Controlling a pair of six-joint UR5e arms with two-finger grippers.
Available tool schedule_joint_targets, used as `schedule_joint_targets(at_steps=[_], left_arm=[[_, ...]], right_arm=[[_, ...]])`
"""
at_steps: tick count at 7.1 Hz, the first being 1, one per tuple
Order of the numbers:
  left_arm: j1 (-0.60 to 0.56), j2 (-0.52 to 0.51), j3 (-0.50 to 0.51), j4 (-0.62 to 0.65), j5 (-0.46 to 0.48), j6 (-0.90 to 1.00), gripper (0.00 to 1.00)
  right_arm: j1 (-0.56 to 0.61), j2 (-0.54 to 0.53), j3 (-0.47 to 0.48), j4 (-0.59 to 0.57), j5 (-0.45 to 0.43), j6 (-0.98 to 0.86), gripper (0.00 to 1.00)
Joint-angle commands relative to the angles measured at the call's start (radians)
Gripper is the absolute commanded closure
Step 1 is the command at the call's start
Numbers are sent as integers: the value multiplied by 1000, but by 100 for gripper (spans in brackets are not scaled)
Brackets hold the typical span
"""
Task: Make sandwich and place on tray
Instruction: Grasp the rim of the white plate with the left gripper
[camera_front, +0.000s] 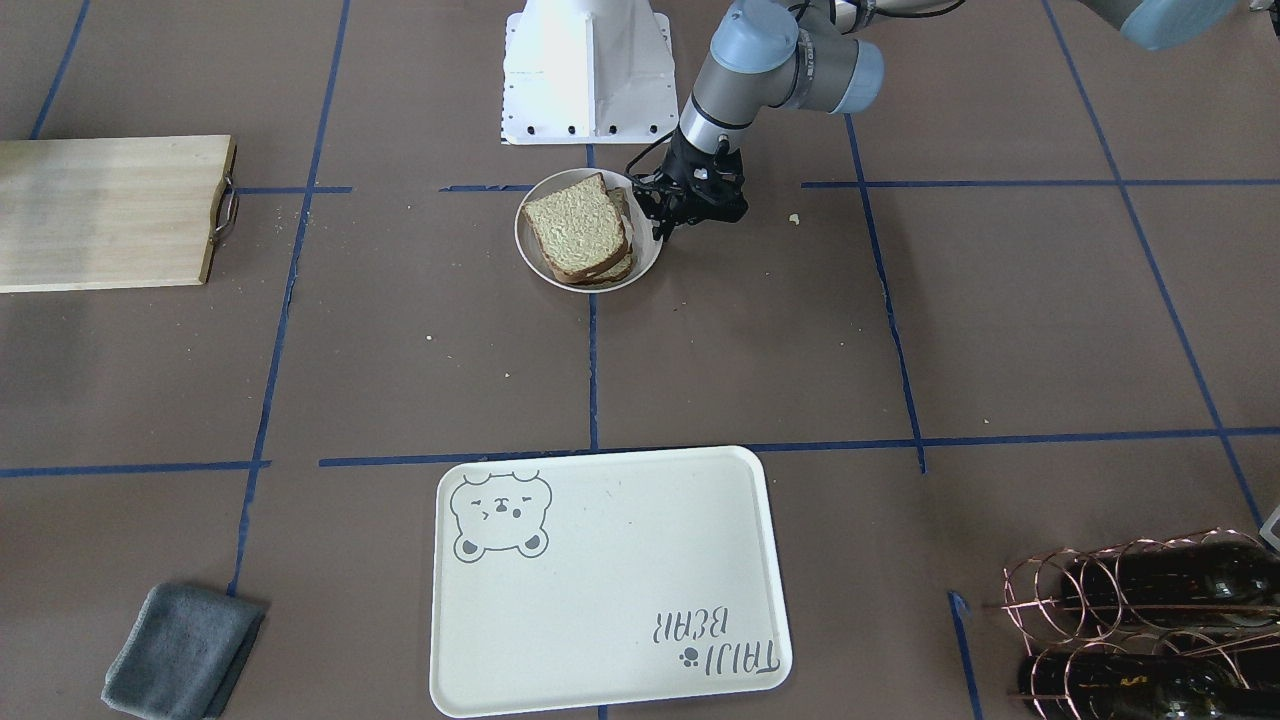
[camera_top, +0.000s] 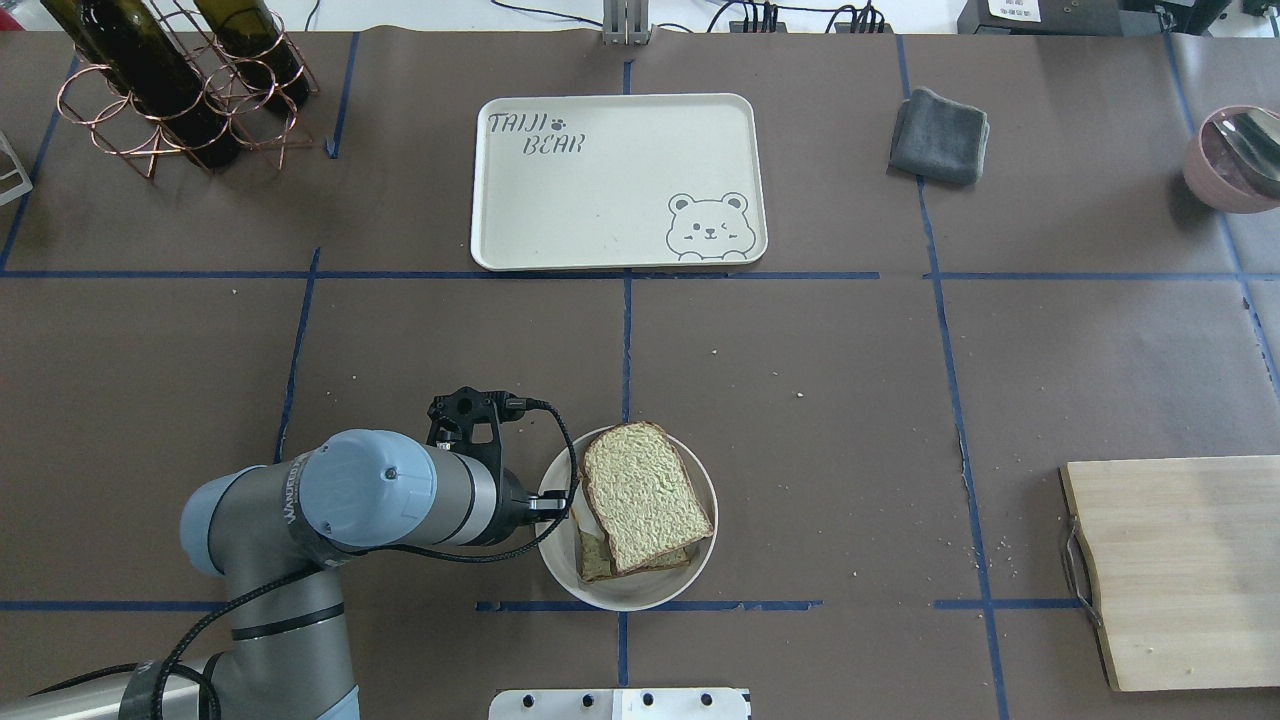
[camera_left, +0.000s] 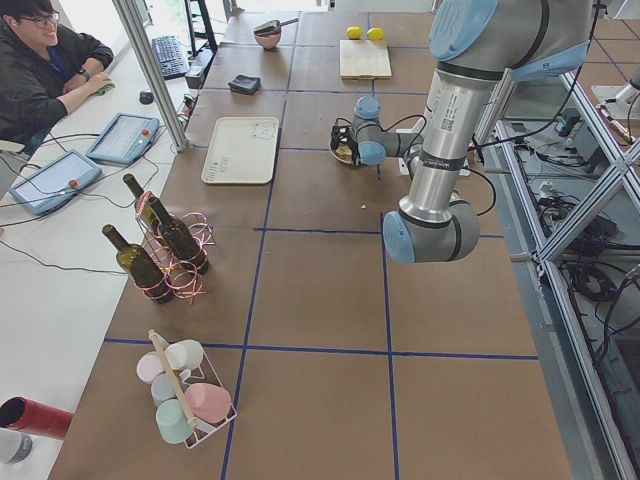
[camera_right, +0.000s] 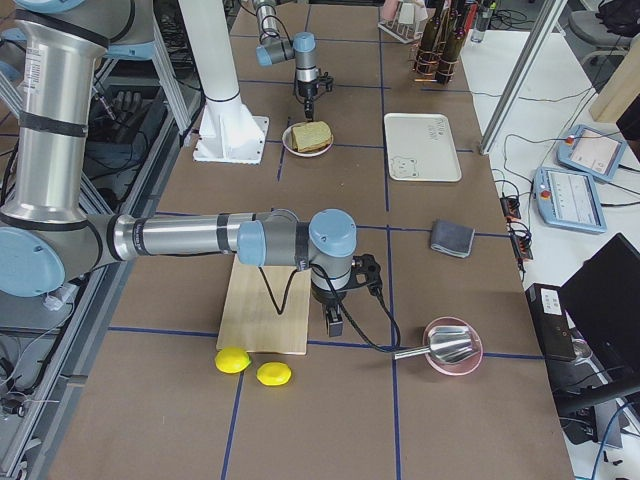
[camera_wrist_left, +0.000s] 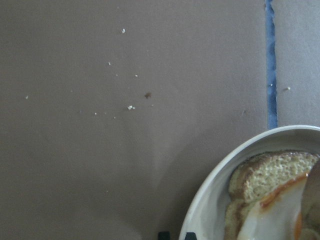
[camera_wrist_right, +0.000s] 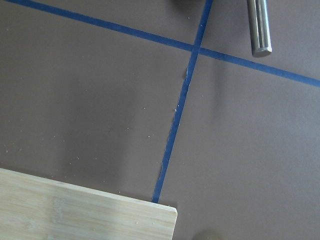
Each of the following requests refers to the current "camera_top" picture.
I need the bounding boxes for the pink bowl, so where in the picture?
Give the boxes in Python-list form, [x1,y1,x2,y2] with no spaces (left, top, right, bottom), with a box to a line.
[1181,105,1277,215]

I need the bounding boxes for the dark green wine bottle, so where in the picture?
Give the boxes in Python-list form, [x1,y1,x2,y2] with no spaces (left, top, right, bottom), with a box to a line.
[42,1,241,169]

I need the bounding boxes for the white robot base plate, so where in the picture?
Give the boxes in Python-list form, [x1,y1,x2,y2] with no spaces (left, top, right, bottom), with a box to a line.
[488,687,753,719]

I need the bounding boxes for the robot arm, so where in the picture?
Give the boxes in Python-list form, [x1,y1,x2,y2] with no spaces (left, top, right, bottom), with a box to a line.
[3,387,579,719]

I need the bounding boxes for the metal scoop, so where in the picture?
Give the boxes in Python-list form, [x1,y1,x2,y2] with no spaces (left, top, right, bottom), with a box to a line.
[1211,108,1279,199]

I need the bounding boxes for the white round plate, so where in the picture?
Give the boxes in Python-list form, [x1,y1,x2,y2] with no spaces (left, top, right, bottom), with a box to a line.
[538,436,719,612]

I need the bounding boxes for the bread slice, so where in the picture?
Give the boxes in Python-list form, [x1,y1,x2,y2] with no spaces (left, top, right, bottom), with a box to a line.
[577,530,691,583]
[582,421,716,573]

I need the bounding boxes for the grey folded cloth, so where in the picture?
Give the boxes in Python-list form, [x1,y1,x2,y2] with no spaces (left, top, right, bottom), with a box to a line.
[888,86,989,186]

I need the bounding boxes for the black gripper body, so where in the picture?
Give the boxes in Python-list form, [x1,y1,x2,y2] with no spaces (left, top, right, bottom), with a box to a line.
[428,387,541,536]

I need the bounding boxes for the wooden cutting board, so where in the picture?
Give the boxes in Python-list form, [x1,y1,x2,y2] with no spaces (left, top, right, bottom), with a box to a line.
[1060,455,1279,692]

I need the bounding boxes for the cream bear serving tray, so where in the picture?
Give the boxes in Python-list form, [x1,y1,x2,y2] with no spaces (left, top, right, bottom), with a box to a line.
[470,94,769,272]

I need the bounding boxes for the copper wire bottle rack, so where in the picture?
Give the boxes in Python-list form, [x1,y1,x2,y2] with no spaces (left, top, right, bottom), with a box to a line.
[56,1,317,179]

